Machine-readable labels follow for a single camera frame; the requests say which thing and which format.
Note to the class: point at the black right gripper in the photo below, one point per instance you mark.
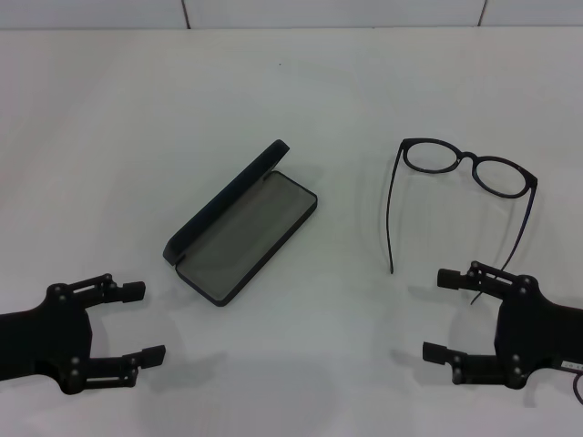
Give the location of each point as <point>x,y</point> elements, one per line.
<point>542,337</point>

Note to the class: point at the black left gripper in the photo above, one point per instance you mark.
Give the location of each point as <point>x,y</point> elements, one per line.
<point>45,337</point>

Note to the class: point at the black glasses case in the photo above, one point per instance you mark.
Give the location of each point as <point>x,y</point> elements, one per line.
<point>246,236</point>

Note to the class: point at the black glasses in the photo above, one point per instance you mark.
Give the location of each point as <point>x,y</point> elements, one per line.
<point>467,157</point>

